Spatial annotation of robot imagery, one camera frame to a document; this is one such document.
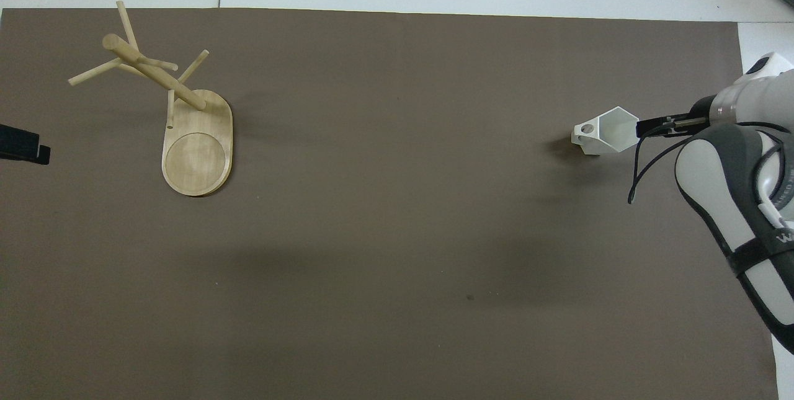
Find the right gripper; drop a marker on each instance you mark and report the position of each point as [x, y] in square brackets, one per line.
[701, 116]

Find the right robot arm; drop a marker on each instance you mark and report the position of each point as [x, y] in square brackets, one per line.
[707, 201]

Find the wooden cup rack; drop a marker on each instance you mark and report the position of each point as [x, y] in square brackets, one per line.
[197, 155]

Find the white faceted cup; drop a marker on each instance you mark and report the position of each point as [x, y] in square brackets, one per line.
[611, 130]

